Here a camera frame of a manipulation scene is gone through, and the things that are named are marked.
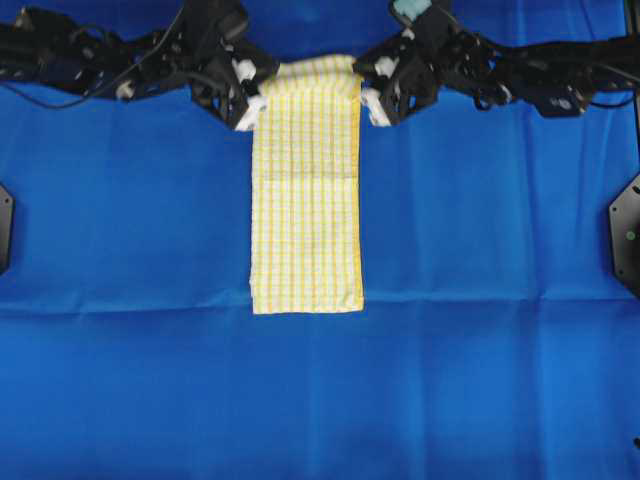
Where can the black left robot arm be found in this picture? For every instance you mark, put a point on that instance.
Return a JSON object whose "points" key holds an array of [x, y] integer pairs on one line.
{"points": [[204, 49]]}

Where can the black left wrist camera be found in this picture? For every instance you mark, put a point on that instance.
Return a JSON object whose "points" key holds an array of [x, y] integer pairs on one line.
{"points": [[227, 19]]}

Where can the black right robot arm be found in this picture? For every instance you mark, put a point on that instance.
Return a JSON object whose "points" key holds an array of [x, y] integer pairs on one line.
{"points": [[559, 79]]}

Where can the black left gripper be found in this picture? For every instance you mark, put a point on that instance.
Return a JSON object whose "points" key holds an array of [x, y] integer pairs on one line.
{"points": [[227, 85]]}

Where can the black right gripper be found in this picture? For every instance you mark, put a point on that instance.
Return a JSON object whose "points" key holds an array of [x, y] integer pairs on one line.
{"points": [[399, 79]]}

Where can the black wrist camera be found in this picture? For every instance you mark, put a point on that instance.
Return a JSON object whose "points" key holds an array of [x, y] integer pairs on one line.
{"points": [[227, 19], [417, 15]]}

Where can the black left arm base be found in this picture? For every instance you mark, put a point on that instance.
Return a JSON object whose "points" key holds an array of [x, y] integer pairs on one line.
{"points": [[7, 205]]}

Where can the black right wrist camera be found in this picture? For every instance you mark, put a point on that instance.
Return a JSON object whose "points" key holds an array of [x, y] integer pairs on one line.
{"points": [[417, 15]]}

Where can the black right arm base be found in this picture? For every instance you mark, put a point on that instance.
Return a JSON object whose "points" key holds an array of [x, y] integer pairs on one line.
{"points": [[624, 233]]}

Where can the yellow striped towel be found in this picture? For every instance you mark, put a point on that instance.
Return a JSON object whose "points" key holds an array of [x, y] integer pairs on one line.
{"points": [[305, 218]]}

